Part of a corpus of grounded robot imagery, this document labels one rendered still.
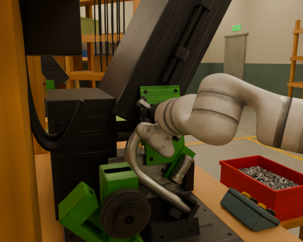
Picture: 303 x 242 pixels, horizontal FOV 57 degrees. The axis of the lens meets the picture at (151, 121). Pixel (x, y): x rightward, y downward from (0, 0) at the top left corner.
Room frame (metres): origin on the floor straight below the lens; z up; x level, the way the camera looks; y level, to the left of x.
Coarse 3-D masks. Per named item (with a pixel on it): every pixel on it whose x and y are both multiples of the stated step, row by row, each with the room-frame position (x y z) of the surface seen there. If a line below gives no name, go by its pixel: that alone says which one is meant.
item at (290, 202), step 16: (224, 160) 1.13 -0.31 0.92; (240, 160) 1.16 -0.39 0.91; (256, 160) 1.19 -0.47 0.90; (224, 176) 1.10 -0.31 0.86; (240, 176) 1.00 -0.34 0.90; (256, 176) 1.07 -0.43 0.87; (272, 176) 1.04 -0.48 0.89; (288, 176) 1.04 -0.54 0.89; (240, 192) 1.00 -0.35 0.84; (256, 192) 0.92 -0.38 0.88; (272, 192) 0.85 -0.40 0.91; (288, 192) 0.86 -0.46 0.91; (272, 208) 0.85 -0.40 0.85; (288, 208) 0.87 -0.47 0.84
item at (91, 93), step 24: (48, 96) 0.79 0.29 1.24; (72, 96) 0.79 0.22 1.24; (96, 96) 0.79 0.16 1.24; (48, 120) 0.70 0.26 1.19; (96, 120) 0.74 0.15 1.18; (72, 144) 0.72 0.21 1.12; (96, 144) 0.74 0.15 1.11; (72, 168) 0.72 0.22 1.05; (96, 168) 0.74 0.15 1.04; (96, 192) 0.74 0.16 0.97
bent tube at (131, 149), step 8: (136, 136) 0.66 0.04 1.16; (128, 144) 0.66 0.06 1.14; (136, 144) 0.66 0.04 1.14; (128, 152) 0.65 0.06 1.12; (136, 152) 0.66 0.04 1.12; (128, 160) 0.64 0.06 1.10; (136, 160) 0.65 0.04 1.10; (136, 168) 0.64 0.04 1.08; (144, 176) 0.64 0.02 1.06; (144, 184) 0.64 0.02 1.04; (152, 184) 0.64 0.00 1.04; (160, 184) 0.66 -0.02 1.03; (152, 192) 0.65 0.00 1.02; (160, 192) 0.65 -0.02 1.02; (168, 192) 0.65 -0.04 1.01; (168, 200) 0.65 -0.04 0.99; (176, 200) 0.65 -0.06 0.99; (176, 208) 0.66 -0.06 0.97; (184, 208) 0.65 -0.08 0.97
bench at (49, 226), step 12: (120, 144) 1.50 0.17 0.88; (36, 156) 1.30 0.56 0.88; (48, 156) 1.30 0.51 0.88; (36, 168) 1.15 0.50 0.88; (48, 168) 1.15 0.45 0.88; (48, 180) 1.02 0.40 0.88; (48, 192) 0.92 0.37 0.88; (48, 204) 0.83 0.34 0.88; (48, 216) 0.76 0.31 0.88; (48, 228) 0.70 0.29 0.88; (60, 228) 0.70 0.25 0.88; (48, 240) 0.65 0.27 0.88; (60, 240) 0.65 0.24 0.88
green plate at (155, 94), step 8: (144, 88) 0.74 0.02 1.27; (152, 88) 0.75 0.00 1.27; (160, 88) 0.76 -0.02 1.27; (168, 88) 0.76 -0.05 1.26; (176, 88) 0.77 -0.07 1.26; (144, 96) 0.74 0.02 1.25; (152, 96) 0.74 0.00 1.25; (160, 96) 0.75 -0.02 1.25; (168, 96) 0.76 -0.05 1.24; (176, 96) 0.76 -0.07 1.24; (144, 144) 0.70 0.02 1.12; (176, 144) 0.73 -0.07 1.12; (184, 144) 0.74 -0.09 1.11; (144, 152) 0.70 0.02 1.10; (152, 152) 0.70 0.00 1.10; (176, 152) 0.72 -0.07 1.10; (152, 160) 0.70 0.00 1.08; (160, 160) 0.70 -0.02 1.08; (168, 160) 0.71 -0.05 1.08
